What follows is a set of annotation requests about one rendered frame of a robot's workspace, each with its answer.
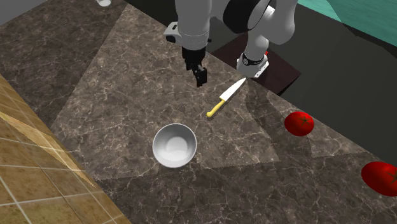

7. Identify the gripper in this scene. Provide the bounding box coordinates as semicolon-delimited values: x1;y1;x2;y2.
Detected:
181;46;208;88

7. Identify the white bowl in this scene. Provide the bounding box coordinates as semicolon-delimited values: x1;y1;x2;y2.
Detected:
151;123;198;169

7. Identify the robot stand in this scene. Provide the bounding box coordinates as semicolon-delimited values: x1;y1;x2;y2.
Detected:
212;32;302;96

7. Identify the small red tomato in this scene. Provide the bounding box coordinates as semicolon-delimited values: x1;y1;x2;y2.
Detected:
284;111;315;137

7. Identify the large red tomato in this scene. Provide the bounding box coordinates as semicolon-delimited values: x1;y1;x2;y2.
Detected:
361;161;397;197

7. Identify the yellow-handled kitchen knife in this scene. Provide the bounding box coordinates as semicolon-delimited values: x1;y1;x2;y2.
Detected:
206;77;247;118

